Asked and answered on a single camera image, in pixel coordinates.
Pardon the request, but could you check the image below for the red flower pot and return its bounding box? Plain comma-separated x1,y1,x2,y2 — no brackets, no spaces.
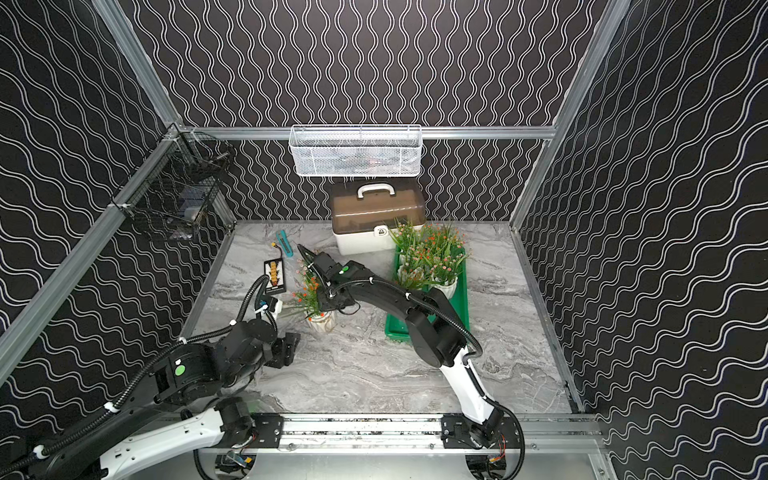
292,265,336,333

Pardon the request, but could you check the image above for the green plant pot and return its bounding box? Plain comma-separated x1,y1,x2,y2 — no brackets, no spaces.
394,254,428,290

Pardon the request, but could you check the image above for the pink flower pot front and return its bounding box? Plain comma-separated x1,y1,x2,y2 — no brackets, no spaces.
390,220,422,255

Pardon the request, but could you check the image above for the green grass pot back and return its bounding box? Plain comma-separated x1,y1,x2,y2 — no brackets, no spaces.
429,249,468,299

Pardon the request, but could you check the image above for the orange flower pot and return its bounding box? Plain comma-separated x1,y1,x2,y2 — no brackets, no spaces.
421,224,467,268

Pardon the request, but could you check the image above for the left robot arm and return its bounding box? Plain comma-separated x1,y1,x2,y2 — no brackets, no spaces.
1,274,299,479

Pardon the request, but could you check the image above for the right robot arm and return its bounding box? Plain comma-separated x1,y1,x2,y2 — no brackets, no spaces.
297,244,525,449

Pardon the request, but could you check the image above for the brown lidded storage box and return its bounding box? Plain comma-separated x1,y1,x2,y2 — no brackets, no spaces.
329,178,426,256

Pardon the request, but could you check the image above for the black picture card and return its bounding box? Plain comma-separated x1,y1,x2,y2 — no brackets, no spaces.
263,258,287,295

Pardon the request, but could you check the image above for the green plastic tray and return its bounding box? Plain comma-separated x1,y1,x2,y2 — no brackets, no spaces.
384,248,470,342

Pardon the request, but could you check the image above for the teal handled tool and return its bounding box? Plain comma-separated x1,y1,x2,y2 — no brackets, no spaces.
273,229,294,258

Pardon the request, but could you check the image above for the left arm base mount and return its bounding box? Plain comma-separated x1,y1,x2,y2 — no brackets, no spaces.
215,414,285,450

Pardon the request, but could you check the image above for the white mesh wall basket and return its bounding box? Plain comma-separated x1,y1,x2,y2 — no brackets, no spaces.
288,124,423,177

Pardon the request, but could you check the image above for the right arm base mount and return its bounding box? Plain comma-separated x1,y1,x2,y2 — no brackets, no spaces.
440,413,521,450

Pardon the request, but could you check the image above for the black wire wall basket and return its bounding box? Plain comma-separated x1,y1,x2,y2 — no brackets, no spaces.
119,132,236,242

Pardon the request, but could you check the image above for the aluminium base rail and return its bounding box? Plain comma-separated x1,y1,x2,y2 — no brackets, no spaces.
242,413,601,455

